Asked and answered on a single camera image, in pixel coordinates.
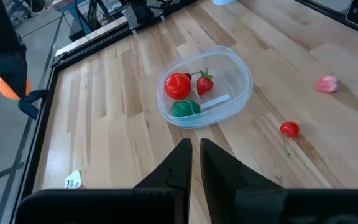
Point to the clear plastic tupperware container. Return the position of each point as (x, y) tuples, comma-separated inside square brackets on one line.
[(228, 77)]

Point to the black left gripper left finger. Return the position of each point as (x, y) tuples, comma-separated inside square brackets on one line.
[(176, 174)]

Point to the orange toy fruit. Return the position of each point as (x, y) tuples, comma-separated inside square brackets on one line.
[(5, 90)]

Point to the red toy strawberry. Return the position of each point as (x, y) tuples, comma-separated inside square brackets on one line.
[(204, 84)]

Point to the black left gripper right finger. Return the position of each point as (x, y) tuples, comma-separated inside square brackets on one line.
[(228, 193)]

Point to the small pink ridged produce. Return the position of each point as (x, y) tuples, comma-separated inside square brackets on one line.
[(327, 83)]

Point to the small red toy cherry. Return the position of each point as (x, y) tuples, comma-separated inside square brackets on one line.
[(289, 129)]

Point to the small white paper tag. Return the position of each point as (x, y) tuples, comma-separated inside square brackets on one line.
[(73, 180)]

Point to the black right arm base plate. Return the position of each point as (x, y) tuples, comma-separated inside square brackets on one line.
[(141, 17)]

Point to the green toy bell pepper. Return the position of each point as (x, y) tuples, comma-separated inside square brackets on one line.
[(185, 108)]

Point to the red toy tomato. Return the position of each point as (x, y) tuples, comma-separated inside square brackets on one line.
[(177, 86)]

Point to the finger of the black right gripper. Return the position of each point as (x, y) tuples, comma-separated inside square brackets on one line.
[(19, 84)]

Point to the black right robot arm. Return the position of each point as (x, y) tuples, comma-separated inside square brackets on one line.
[(141, 2)]

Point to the black frame hook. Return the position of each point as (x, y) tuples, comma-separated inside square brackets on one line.
[(31, 102)]

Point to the blue metal cart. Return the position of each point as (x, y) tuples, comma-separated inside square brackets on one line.
[(81, 18)]

